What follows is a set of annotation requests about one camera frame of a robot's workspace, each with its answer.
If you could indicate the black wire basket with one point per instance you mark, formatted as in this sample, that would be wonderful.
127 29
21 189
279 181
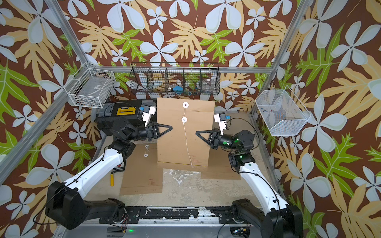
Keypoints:
160 79

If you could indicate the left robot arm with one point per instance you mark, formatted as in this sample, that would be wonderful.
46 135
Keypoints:
66 202

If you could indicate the yellow handled screwdriver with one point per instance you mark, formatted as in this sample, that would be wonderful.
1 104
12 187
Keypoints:
112 180

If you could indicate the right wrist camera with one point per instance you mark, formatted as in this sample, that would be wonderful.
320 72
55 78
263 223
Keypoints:
221 119

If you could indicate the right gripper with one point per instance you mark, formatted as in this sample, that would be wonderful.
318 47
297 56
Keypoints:
217 141

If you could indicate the white wire basket left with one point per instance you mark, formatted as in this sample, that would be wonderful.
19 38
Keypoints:
90 86

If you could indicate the brown kraft file bag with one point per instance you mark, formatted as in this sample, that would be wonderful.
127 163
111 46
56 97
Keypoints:
142 174

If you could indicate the blue object in basket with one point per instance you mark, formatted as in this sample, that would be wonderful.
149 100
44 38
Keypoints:
178 90

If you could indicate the white mesh basket right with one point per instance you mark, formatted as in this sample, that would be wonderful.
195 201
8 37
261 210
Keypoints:
282 111

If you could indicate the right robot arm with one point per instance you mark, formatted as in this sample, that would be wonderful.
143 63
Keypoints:
276 218

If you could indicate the black toolbox yellow latch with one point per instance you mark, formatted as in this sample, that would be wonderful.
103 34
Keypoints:
129 110

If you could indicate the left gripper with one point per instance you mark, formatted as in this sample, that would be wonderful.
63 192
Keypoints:
152 132

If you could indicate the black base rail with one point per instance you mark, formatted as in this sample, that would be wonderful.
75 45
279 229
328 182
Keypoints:
138 214

